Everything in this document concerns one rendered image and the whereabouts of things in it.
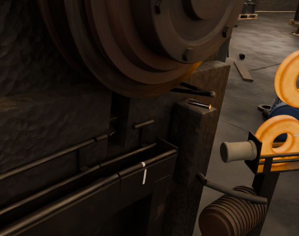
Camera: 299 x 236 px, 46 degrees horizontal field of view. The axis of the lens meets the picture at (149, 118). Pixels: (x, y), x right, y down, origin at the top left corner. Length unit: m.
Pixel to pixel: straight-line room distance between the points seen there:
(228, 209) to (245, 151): 0.17
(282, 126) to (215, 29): 0.46
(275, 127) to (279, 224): 1.02
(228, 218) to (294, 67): 0.44
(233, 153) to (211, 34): 0.43
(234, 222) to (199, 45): 0.55
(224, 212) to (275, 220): 1.01
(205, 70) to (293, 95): 0.25
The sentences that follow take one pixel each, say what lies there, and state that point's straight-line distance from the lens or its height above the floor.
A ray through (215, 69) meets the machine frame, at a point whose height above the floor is 0.87.
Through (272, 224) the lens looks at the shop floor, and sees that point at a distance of 1.99.
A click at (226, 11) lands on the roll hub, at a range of 0.74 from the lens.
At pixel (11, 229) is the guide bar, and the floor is 0.69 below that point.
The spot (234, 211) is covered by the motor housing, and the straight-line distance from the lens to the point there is 1.06.
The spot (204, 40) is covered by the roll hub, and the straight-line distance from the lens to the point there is 0.69.
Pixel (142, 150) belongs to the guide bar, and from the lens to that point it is 0.90.
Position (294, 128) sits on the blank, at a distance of 1.10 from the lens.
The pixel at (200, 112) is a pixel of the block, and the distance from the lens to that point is 0.93.
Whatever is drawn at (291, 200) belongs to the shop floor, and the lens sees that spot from 2.25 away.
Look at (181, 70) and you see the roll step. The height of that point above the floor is 0.94.
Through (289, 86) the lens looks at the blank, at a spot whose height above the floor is 0.89.
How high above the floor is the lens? 1.13
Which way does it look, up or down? 23 degrees down
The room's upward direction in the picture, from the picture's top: 8 degrees clockwise
